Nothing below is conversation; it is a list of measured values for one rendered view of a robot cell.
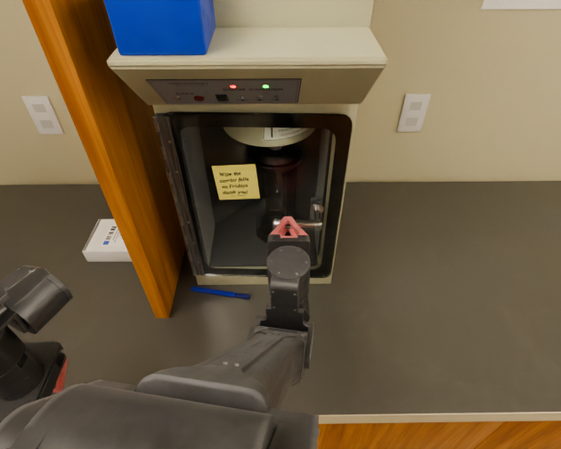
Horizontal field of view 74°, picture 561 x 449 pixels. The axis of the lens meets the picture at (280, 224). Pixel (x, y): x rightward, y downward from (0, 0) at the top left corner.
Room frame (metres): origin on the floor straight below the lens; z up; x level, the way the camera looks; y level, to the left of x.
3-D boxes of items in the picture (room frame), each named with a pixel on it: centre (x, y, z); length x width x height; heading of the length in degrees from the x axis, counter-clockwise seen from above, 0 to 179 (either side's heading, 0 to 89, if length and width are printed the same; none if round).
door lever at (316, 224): (0.50, -0.03, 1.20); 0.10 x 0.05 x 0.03; 89
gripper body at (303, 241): (0.38, -0.01, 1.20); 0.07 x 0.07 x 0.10; 0
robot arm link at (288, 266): (0.29, 0.00, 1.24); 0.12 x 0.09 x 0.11; 171
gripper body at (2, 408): (0.21, 0.34, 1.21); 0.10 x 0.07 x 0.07; 1
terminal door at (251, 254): (0.54, 0.04, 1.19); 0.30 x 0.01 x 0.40; 89
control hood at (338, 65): (0.49, 0.04, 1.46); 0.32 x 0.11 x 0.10; 91
